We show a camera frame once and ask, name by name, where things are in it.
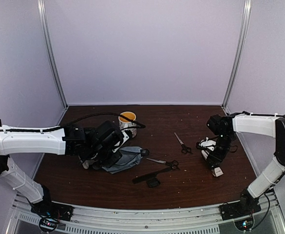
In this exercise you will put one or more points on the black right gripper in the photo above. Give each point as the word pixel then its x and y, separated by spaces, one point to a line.
pixel 212 160

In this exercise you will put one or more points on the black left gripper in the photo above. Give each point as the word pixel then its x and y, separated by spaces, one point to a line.
pixel 113 159

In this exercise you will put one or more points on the grey zippered pouch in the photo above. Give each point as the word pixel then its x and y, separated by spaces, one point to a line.
pixel 124 159

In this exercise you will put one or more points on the silver scissors black handles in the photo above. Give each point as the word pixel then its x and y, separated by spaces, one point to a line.
pixel 185 149

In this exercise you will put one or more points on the thinning scissors black handles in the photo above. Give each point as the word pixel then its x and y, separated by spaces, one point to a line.
pixel 172 164

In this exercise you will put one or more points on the black hair comb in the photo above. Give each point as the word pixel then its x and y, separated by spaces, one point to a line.
pixel 149 175

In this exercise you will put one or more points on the black clipper guard attachment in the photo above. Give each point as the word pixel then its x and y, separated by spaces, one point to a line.
pixel 153 182

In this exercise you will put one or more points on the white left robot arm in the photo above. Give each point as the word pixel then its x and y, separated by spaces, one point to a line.
pixel 65 141

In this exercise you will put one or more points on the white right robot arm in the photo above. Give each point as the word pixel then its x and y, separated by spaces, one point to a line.
pixel 265 136

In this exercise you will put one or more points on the plain white mug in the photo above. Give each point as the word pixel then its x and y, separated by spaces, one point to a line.
pixel 87 164

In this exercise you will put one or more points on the white floral mug yellow inside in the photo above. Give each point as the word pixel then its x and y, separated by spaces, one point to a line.
pixel 124 123

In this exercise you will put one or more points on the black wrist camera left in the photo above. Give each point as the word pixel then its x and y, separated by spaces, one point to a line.
pixel 129 134

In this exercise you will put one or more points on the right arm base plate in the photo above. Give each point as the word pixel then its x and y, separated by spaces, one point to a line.
pixel 241 213

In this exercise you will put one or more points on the aluminium table front rail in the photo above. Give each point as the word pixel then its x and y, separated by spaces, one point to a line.
pixel 195 220

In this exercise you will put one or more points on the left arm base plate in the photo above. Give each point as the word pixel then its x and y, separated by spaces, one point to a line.
pixel 51 214

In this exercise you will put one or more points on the aluminium corner post right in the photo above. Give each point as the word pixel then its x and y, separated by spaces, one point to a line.
pixel 239 51

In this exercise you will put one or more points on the aluminium corner post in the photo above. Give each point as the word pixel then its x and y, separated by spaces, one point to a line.
pixel 50 53
pixel 239 51

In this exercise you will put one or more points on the aluminium corner post left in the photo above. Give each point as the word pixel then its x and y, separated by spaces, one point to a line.
pixel 50 53

